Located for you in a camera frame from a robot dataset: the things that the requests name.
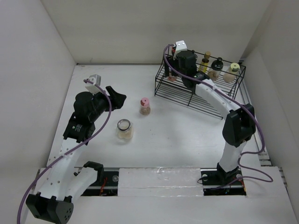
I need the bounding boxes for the black wire rack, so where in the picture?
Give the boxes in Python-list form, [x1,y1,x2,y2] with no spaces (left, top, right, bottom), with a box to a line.
[155,41,253,120]

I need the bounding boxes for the pink cap spice bottle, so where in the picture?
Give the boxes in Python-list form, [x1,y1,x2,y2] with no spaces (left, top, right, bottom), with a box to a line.
[140,98,151,115]

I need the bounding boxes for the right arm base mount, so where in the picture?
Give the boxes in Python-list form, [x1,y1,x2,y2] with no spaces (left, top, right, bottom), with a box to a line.
[197,169,246,196]

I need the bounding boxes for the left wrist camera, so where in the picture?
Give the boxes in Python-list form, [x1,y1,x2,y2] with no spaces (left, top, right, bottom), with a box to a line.
[85,74,101,95]

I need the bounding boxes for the silver lid spice jar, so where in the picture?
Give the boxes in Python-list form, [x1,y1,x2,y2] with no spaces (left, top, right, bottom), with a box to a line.
[168,71,178,82]

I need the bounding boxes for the yellow cap spice bottle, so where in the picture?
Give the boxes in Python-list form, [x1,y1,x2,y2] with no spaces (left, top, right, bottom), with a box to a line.
[223,63,240,83]

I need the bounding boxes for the black pump cap spice jar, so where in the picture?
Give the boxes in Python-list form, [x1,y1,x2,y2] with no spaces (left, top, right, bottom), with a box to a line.
[208,57,224,81]

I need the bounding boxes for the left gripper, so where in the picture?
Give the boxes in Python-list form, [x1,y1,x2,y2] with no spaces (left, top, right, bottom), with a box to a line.
[89,86,125,122]

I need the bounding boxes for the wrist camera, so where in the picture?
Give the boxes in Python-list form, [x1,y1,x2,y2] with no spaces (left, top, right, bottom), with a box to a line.
[173,41,187,58]
[85,74,101,95]

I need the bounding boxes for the wide glass jar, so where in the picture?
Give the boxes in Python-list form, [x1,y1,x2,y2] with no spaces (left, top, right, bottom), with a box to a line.
[116,119,134,140]

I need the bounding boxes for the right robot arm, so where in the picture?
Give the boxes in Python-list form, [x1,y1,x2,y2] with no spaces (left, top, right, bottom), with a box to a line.
[164,48,256,184]

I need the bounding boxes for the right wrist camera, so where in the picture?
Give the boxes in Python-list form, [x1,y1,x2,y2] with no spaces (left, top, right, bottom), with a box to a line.
[173,41,187,58]

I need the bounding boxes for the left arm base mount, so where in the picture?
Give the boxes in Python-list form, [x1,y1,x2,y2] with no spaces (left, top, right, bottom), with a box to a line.
[82,169,119,196]

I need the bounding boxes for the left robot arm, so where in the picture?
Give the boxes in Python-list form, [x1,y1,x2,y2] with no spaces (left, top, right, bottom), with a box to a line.
[26,86,127,224]

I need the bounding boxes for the yellow oil bottle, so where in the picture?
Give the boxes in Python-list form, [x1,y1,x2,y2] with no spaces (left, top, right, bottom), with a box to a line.
[199,51,211,73]

